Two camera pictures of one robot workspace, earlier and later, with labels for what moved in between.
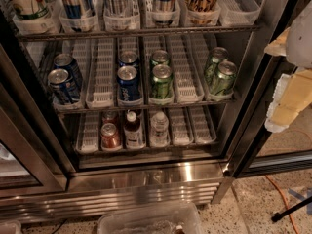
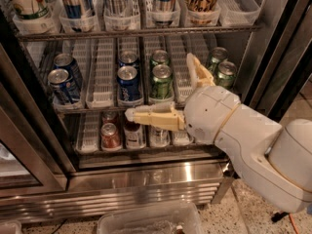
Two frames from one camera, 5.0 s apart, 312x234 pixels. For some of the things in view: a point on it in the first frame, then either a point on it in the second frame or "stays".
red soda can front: x=111 y=138 stays
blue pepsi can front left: x=62 y=87 stays
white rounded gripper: x=300 y=39 → x=209 y=112
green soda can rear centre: x=159 y=58 stays
